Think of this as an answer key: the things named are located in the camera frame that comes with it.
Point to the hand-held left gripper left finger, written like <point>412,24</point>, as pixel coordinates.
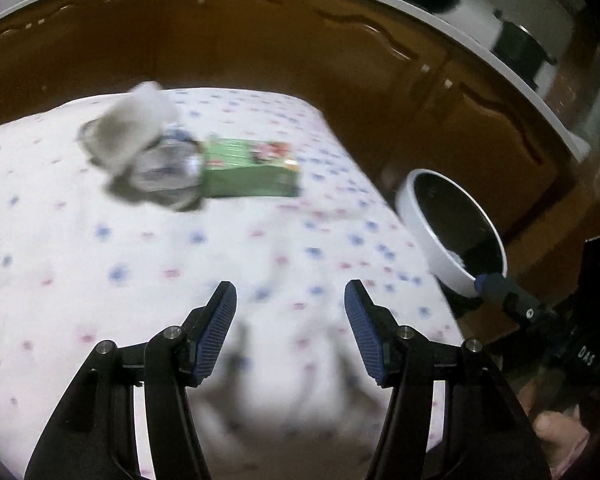
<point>212,340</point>

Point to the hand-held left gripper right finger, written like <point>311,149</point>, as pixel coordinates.
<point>365,335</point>

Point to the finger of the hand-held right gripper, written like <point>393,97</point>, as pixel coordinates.
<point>495,287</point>

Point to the white trash bin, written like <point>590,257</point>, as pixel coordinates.
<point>420,220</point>

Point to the green carton box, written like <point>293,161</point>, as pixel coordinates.
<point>240,180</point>

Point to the silver plastic wrapper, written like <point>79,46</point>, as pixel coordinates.
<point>165,172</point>

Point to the white paper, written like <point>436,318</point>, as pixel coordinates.
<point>130,125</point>

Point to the person's right hand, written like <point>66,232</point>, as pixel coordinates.
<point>560,430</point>

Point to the white floral tablecloth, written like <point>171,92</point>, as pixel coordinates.
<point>130,260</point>

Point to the white kitchen countertop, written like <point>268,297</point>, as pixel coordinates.
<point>572,135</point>

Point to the black cooking pot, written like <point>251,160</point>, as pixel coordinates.
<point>522,50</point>

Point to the brown wooden lower cabinets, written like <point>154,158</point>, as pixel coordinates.
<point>280,45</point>

